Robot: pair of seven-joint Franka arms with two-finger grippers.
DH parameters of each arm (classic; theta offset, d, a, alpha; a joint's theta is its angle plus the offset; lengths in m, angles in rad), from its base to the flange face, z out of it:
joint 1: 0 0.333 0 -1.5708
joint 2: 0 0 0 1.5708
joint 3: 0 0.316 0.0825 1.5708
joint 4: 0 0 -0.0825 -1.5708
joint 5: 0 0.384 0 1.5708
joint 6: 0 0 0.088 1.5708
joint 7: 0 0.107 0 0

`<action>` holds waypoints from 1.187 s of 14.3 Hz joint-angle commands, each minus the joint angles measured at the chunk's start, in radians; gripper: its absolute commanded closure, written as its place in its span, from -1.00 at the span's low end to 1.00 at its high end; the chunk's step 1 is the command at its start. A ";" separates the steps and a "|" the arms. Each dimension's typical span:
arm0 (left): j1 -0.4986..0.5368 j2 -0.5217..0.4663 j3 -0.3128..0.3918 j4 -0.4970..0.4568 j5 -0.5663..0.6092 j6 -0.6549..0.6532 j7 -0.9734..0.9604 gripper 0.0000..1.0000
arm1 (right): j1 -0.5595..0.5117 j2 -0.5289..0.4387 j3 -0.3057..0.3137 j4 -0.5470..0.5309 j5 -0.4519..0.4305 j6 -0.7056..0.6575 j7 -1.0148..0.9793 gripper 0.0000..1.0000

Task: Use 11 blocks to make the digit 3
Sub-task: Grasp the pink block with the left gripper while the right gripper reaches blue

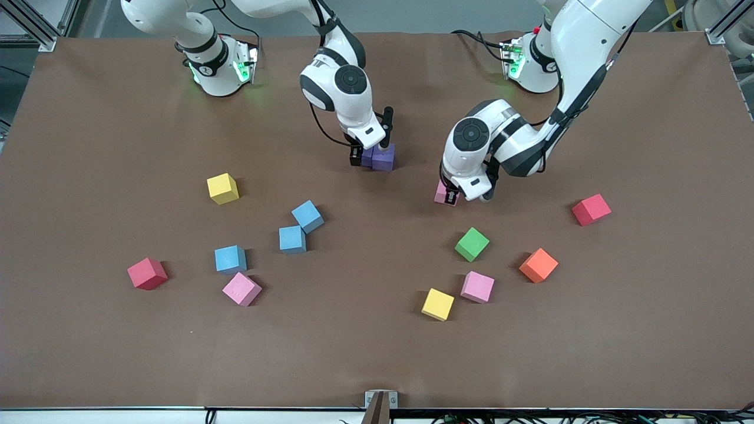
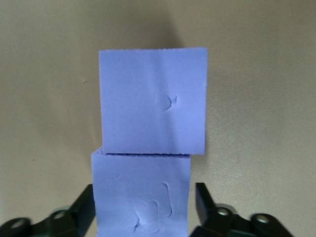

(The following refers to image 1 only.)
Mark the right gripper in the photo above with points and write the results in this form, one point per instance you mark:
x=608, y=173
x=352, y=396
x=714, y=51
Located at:
x=356, y=155

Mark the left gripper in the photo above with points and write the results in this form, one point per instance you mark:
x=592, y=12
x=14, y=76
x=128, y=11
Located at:
x=450, y=196

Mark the purple foam cube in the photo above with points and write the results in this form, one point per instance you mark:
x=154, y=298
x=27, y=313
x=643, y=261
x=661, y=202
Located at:
x=384, y=159
x=368, y=158

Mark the pink foam cube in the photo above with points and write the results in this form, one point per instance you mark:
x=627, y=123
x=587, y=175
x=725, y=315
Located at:
x=241, y=288
x=439, y=193
x=477, y=287

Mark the green foam cube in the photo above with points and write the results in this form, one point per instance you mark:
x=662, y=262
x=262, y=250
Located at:
x=472, y=244

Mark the blue foam cube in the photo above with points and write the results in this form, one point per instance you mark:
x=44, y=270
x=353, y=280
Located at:
x=230, y=259
x=307, y=216
x=292, y=239

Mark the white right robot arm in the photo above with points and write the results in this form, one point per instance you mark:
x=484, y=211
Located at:
x=347, y=82

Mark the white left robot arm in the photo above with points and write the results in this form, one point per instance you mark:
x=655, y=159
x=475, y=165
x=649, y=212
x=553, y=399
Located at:
x=589, y=41

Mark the yellow foam cube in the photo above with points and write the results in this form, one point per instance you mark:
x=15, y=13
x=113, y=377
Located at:
x=222, y=188
x=437, y=304

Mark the orange foam cube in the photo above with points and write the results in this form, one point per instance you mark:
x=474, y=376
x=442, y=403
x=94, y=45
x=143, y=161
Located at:
x=538, y=265

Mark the red foam cube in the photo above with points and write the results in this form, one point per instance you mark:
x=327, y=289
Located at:
x=591, y=209
x=147, y=274

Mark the brown table mat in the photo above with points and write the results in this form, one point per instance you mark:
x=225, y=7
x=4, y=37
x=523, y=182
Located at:
x=377, y=353

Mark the grey metal bracket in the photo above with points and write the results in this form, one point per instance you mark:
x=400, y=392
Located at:
x=380, y=406

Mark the aluminium frame profile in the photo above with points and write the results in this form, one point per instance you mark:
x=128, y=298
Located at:
x=716, y=35
x=41, y=40

